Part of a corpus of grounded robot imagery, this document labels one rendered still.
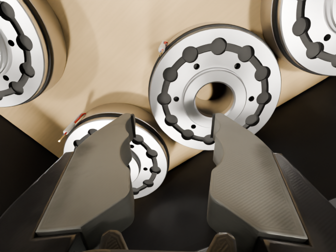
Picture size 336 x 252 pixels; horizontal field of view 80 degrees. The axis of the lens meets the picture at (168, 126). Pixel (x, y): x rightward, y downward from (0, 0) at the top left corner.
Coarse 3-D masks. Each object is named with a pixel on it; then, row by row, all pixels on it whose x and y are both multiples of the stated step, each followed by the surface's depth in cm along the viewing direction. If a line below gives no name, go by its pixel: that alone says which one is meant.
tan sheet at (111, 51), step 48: (48, 0) 16; (96, 0) 15; (144, 0) 15; (192, 0) 15; (240, 0) 15; (96, 48) 17; (144, 48) 17; (48, 96) 20; (96, 96) 19; (144, 96) 19; (288, 96) 19; (48, 144) 23
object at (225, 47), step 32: (192, 32) 14; (224, 32) 13; (160, 64) 15; (192, 64) 14; (224, 64) 14; (256, 64) 15; (160, 96) 16; (256, 96) 16; (192, 128) 17; (256, 128) 17
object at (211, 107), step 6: (222, 90) 19; (228, 90) 17; (222, 96) 18; (228, 96) 17; (198, 102) 18; (204, 102) 19; (210, 102) 19; (216, 102) 18; (222, 102) 17; (228, 102) 16; (198, 108) 17; (204, 108) 17; (210, 108) 18; (216, 108) 17; (222, 108) 17
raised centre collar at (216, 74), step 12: (204, 72) 14; (216, 72) 14; (228, 72) 14; (192, 84) 15; (204, 84) 15; (228, 84) 15; (240, 84) 15; (192, 96) 15; (240, 96) 15; (192, 108) 16; (228, 108) 16; (240, 108) 16; (192, 120) 16; (204, 120) 16
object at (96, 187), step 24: (120, 120) 11; (96, 144) 9; (120, 144) 9; (72, 168) 8; (96, 168) 8; (120, 168) 8; (72, 192) 7; (96, 192) 7; (120, 192) 7; (48, 216) 6; (72, 216) 6; (96, 216) 6; (120, 216) 7; (96, 240) 7
